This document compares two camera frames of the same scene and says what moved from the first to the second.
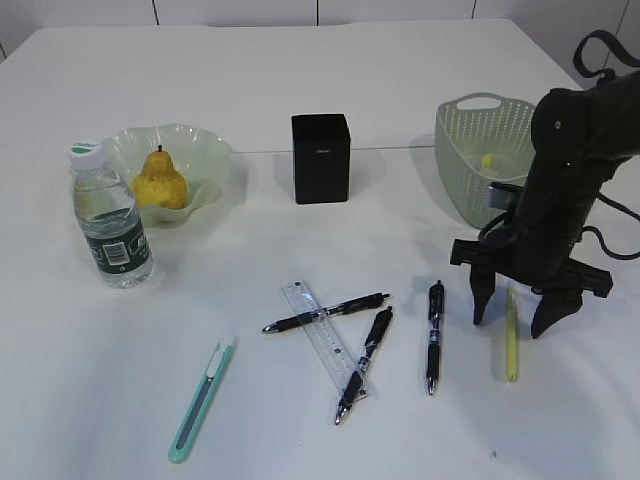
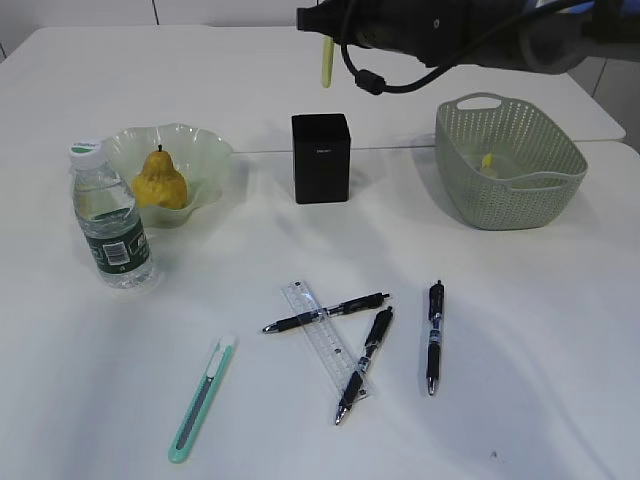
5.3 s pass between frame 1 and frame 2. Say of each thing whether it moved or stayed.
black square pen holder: stayed
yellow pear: stayed
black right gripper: moved
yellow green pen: moved
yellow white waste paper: stayed
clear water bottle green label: stayed
